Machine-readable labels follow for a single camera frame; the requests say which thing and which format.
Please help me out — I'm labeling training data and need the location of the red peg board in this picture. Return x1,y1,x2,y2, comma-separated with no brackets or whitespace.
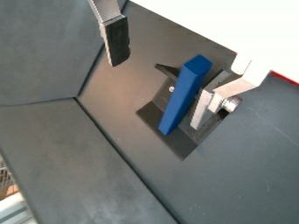
232,52,299,88

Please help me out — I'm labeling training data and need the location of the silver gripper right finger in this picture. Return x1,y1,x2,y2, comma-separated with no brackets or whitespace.
190,54,269,130

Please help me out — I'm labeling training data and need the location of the black curved fixture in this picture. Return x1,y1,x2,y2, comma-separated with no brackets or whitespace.
136,64,241,160

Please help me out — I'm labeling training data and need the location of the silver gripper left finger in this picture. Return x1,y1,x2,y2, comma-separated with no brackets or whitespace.
88,0,130,67

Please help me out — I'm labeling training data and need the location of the blue rectangular bar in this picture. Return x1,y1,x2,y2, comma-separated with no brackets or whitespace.
157,54,212,135

